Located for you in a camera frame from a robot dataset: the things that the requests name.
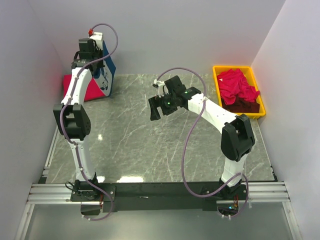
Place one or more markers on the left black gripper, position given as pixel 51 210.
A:
pixel 100 52

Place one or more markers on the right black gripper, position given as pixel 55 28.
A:
pixel 156 102

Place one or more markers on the blue t-shirt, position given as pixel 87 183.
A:
pixel 104 77

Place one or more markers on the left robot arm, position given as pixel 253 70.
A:
pixel 74 123

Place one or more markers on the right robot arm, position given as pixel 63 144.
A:
pixel 237 138

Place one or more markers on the folded pink t-shirt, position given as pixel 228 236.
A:
pixel 93 91

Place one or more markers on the crumpled pink t-shirt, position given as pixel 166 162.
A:
pixel 233 84

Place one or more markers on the dark red t-shirt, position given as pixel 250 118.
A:
pixel 241 106

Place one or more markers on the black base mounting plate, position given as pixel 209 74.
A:
pixel 143 196

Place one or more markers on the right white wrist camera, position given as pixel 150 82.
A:
pixel 161 87

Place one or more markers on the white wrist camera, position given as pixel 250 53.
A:
pixel 161 87
pixel 97 38

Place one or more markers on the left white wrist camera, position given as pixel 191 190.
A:
pixel 97 38

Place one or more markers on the aluminium rail frame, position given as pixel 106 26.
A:
pixel 57 194

